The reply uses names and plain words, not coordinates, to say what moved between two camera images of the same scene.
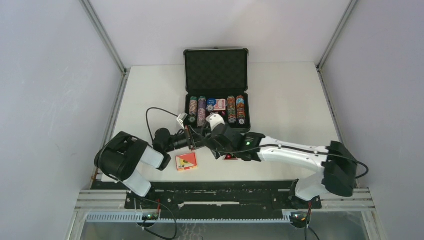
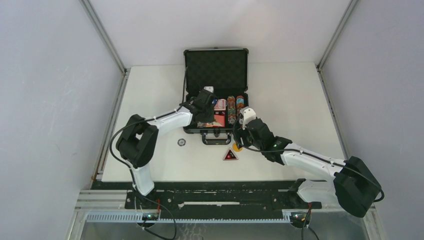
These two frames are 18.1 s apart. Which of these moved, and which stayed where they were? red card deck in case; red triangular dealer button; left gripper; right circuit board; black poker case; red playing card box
Moved: red playing card box; left gripper
Stayed: black poker case; red triangular dealer button; right circuit board; red card deck in case
